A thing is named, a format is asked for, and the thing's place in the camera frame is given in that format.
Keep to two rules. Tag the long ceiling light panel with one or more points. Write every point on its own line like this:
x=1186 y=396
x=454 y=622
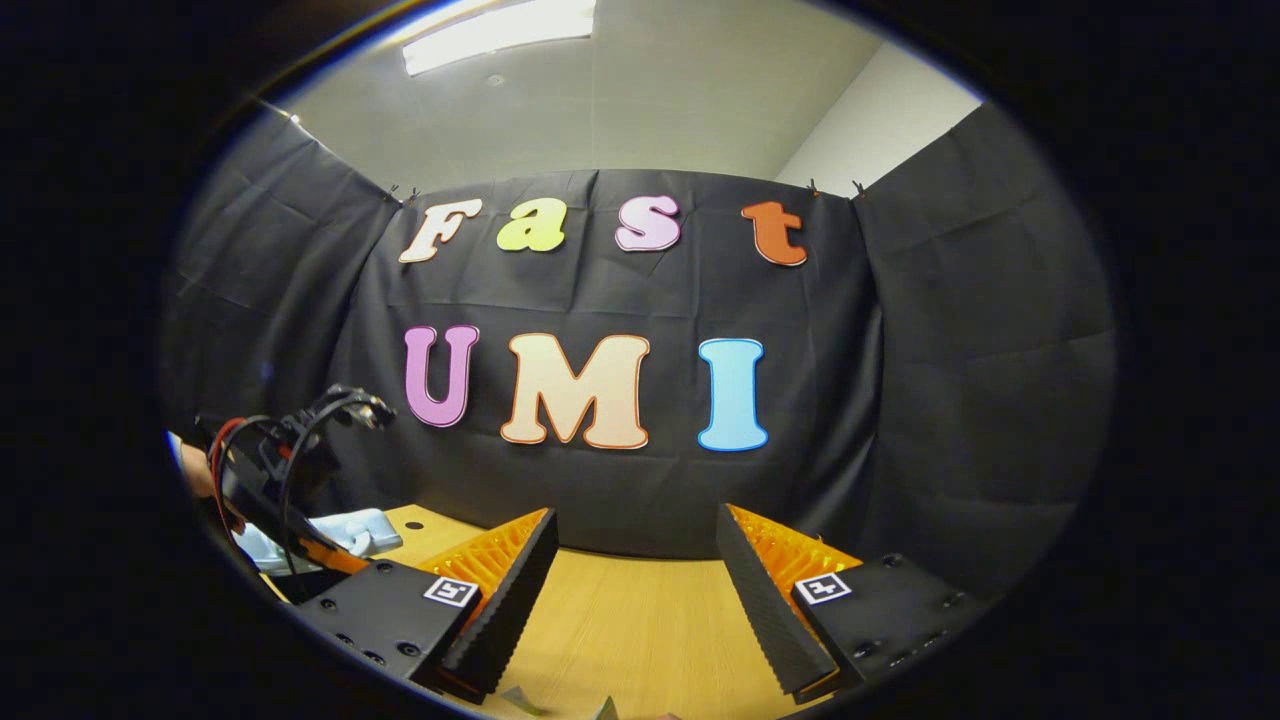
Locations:
x=500 y=32

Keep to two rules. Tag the black backdrop cloth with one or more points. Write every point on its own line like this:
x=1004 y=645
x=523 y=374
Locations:
x=950 y=380

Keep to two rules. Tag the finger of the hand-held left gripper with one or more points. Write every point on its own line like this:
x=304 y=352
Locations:
x=335 y=558

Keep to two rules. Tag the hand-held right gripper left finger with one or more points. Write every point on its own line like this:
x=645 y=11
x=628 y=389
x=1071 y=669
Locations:
x=505 y=610

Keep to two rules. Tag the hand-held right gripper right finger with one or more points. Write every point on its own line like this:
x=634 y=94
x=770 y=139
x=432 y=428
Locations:
x=765 y=610

